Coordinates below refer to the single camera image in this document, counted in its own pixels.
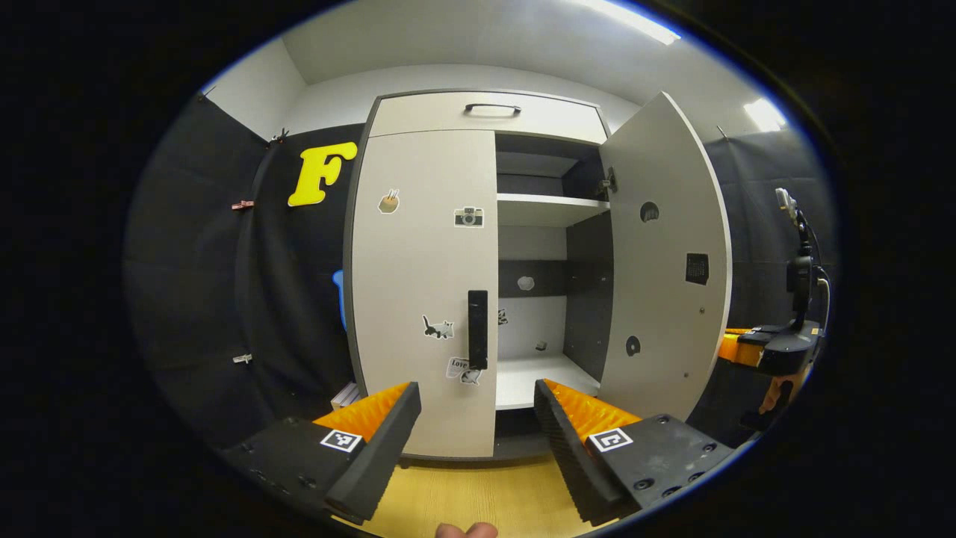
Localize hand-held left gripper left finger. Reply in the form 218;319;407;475
217;381;423;525

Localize black left door handle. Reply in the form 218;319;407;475
468;290;489;371

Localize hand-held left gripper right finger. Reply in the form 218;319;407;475
533;378;755;528

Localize black backdrop cloth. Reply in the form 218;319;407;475
687;131;837;449
123;90;367;464

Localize white cabinet bottom board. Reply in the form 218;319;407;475
495;353;602;412

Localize white double-door shoe cabinet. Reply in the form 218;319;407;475
344;90;621;464

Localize white cabinet door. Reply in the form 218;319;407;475
350;129;500;459
597;91;734;423

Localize white cabinet shelf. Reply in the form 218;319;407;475
497;193;612;228

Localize short ceiling light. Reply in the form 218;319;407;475
743;97;787;133

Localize long ceiling light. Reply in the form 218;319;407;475
568;0;682;46

